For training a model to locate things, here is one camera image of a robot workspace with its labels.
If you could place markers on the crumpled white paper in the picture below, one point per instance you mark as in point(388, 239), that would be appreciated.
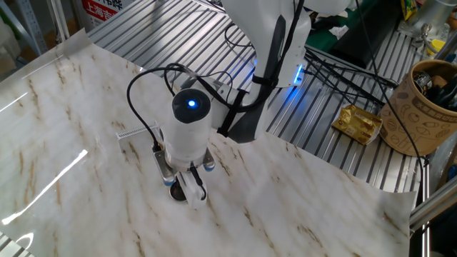
point(339, 32)

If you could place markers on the aluminium frame rail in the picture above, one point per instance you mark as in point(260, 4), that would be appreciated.
point(432, 207)

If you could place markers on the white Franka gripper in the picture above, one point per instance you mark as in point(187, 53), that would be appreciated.
point(194, 196)

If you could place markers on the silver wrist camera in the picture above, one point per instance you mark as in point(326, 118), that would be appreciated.
point(162, 167)

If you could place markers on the green cutting mat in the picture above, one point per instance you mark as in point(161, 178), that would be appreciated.
point(319, 42)

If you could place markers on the small white comb strip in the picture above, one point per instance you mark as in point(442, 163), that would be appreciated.
point(135, 132)

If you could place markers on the black box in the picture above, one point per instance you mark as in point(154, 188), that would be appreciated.
point(364, 39)

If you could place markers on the yellow green snack bag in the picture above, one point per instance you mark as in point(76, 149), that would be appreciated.
point(408, 9)

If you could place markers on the brown printed paper bucket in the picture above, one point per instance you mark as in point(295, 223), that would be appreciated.
point(417, 118)

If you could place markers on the golden snack packet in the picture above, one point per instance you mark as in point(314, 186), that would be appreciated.
point(357, 125)

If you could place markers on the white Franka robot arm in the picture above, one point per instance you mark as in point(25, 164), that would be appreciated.
point(185, 139)

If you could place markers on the white box with red print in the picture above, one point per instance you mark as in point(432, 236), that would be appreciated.
point(103, 10)

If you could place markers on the small yellow item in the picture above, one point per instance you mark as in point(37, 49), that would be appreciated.
point(435, 46)

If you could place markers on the blue capped metal bracket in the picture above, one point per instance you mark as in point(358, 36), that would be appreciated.
point(209, 165)

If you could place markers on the grey perforated shelf post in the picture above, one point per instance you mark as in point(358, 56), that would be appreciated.
point(30, 25)

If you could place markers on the white marble pattern mat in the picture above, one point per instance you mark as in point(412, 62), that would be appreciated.
point(107, 200)

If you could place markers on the aluminium frame post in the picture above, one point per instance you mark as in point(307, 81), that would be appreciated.
point(59, 18)

